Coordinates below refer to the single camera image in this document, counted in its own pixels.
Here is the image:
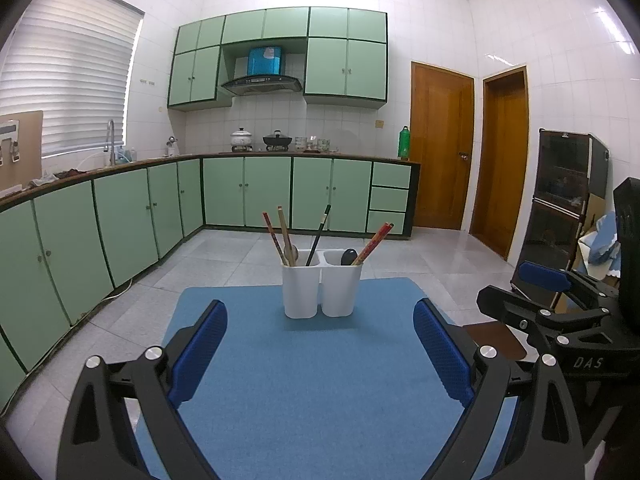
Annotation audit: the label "plain wooden door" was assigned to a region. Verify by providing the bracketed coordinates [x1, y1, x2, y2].
[469, 65, 530, 261]

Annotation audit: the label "blue cloth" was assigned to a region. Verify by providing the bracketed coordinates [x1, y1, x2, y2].
[582, 211, 624, 279]

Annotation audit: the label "black chopstick with gold band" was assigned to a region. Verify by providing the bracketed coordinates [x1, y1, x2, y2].
[305, 204, 333, 268]

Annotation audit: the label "blue hood chimney cover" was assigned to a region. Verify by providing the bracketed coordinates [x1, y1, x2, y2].
[247, 46, 285, 77]

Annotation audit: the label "crumpled cloth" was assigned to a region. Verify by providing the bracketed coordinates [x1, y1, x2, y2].
[27, 169, 91, 189]

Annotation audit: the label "blue table mat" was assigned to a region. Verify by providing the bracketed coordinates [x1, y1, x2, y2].
[135, 276, 519, 480]

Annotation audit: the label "black glass-door cabinet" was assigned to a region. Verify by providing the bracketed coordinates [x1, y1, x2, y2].
[510, 128, 611, 311]

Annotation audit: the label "cardboard board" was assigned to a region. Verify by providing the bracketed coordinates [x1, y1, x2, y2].
[0, 110, 45, 194]

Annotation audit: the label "white clip device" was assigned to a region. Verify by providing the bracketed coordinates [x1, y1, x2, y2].
[0, 119, 22, 165]

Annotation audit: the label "white window blind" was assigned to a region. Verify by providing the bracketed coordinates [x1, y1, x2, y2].
[0, 0, 146, 159]

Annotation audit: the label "steel kitchen faucet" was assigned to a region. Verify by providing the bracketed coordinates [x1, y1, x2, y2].
[103, 119, 119, 166]

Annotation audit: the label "wooden door with knob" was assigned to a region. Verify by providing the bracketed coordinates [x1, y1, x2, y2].
[410, 60, 476, 232]

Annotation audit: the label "black wok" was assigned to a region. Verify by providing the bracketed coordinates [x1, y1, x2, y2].
[262, 130, 295, 152]

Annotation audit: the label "green base cabinets with counter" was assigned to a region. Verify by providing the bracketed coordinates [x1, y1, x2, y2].
[0, 152, 422, 376]

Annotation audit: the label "black range hood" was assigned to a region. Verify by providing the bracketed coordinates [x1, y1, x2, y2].
[220, 75, 304, 97]

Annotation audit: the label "white cooking pot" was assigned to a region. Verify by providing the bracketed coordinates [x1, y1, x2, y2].
[229, 128, 254, 153]

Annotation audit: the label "white two-compartment utensil holder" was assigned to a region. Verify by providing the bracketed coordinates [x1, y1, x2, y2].
[281, 247, 364, 320]

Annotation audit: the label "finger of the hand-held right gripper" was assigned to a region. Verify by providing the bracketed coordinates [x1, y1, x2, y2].
[476, 284, 612, 349]
[516, 260, 623, 307]

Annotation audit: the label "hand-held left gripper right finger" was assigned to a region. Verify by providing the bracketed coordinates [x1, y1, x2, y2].
[413, 297, 586, 480]

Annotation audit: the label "brown stool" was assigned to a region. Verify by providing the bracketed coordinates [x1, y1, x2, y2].
[462, 322, 529, 361]

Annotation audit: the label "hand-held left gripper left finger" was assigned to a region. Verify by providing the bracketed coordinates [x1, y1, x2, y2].
[55, 299, 229, 480]

